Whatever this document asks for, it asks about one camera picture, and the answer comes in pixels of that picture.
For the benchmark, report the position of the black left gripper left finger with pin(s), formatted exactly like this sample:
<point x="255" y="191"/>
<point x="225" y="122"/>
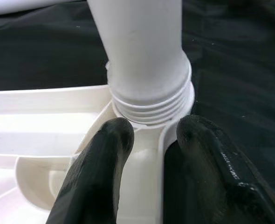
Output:
<point x="95" y="177"/>

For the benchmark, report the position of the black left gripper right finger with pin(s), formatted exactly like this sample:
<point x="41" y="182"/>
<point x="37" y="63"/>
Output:
<point x="209" y="177"/>

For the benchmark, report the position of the white plastic ribbed table top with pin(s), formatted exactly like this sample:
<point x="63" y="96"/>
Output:
<point x="35" y="121"/>

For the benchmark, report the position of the white tapered table leg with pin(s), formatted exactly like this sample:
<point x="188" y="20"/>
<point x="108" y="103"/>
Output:
<point x="35" y="7"/>
<point x="142" y="46"/>

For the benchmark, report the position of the black table cloth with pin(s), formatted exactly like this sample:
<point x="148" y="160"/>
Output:
<point x="233" y="58"/>

